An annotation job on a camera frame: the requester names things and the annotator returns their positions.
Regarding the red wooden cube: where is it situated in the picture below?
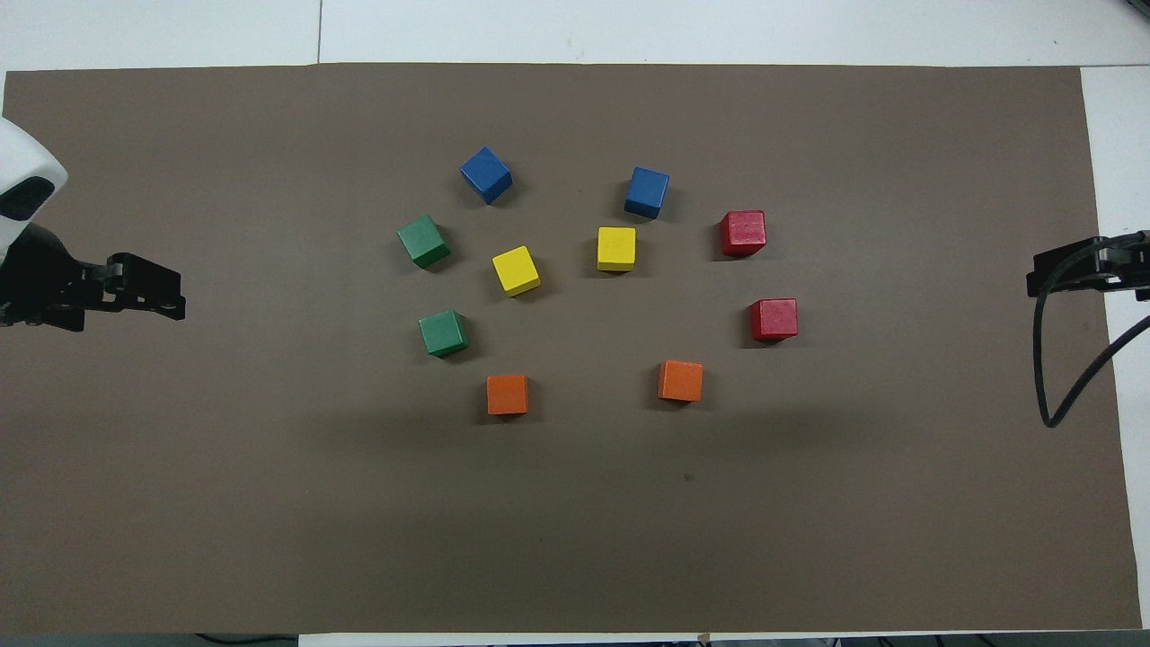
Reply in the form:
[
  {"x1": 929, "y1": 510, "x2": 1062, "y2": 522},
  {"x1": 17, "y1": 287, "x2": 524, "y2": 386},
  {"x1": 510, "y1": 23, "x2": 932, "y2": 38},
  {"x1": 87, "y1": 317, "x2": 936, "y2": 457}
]
[
  {"x1": 720, "y1": 210, "x2": 767, "y2": 259},
  {"x1": 750, "y1": 298, "x2": 800, "y2": 343}
]

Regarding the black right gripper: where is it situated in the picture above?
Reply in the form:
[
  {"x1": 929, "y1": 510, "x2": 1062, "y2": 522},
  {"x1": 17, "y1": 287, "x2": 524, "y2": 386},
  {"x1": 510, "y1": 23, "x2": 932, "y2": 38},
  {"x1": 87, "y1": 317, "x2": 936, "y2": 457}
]
[{"x1": 1027, "y1": 231, "x2": 1150, "y2": 297}]

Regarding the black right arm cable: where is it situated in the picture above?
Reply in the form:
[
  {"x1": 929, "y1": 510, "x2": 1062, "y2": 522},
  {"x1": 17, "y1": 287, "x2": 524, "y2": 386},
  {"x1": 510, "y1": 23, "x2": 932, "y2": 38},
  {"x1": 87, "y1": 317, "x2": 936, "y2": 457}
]
[{"x1": 1032, "y1": 235, "x2": 1150, "y2": 429}]

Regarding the green wooden cube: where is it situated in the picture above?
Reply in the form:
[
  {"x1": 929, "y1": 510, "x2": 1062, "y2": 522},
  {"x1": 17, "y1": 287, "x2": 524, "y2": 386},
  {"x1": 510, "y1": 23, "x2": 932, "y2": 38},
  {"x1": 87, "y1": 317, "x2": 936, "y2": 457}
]
[
  {"x1": 418, "y1": 309, "x2": 471, "y2": 359},
  {"x1": 397, "y1": 214, "x2": 452, "y2": 270}
]

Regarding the brown table mat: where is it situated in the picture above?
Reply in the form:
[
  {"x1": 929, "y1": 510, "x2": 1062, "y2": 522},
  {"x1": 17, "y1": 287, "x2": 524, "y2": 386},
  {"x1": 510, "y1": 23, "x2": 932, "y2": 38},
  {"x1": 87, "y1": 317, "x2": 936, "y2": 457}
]
[{"x1": 0, "y1": 63, "x2": 1143, "y2": 634}]

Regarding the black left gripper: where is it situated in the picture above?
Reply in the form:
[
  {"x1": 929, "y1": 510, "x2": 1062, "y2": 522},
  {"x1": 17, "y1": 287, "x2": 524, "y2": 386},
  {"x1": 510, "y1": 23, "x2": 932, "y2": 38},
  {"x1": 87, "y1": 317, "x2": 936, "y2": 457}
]
[{"x1": 0, "y1": 225, "x2": 187, "y2": 332}]

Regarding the yellow wooden cube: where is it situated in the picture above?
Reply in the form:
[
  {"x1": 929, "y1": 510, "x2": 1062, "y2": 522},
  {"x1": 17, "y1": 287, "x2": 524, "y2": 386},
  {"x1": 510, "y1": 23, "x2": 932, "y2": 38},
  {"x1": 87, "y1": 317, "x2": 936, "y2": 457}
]
[
  {"x1": 597, "y1": 226, "x2": 638, "y2": 273},
  {"x1": 491, "y1": 245, "x2": 543, "y2": 298}
]

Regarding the blue wooden cube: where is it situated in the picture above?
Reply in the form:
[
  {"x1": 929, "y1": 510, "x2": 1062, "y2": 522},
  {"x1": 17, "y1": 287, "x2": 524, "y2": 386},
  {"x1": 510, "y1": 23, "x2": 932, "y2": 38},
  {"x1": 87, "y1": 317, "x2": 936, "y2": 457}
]
[
  {"x1": 460, "y1": 146, "x2": 514, "y2": 206},
  {"x1": 624, "y1": 166, "x2": 671, "y2": 221}
]

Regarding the orange wooden cube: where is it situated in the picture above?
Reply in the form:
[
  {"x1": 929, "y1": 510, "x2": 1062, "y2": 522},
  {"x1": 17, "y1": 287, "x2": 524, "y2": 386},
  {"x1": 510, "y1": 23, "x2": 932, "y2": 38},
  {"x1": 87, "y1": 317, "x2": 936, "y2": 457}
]
[
  {"x1": 657, "y1": 359, "x2": 704, "y2": 403},
  {"x1": 486, "y1": 374, "x2": 530, "y2": 417}
]

